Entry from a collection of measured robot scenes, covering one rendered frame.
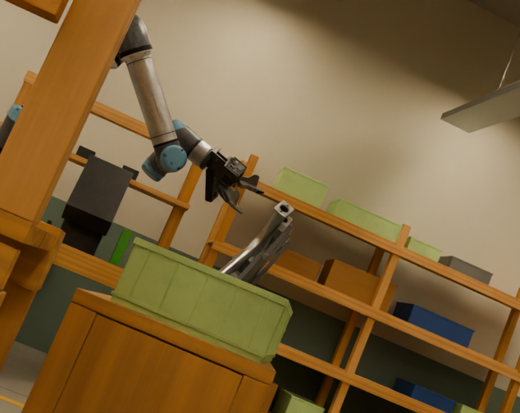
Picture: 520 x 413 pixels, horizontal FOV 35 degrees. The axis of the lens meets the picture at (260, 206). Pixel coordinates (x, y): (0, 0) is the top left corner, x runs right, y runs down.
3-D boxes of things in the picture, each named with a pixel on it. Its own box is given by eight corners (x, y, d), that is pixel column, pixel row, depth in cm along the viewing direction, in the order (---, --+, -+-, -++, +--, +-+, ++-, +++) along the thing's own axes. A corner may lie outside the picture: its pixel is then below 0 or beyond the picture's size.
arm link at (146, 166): (143, 165, 243) (169, 138, 245) (136, 166, 253) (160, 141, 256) (163, 183, 245) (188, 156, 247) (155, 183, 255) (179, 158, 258)
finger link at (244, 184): (271, 183, 256) (244, 174, 252) (262, 195, 260) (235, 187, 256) (270, 176, 258) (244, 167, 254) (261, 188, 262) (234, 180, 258)
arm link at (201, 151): (184, 162, 253) (198, 152, 260) (195, 171, 253) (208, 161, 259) (194, 146, 248) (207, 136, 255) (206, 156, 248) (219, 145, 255)
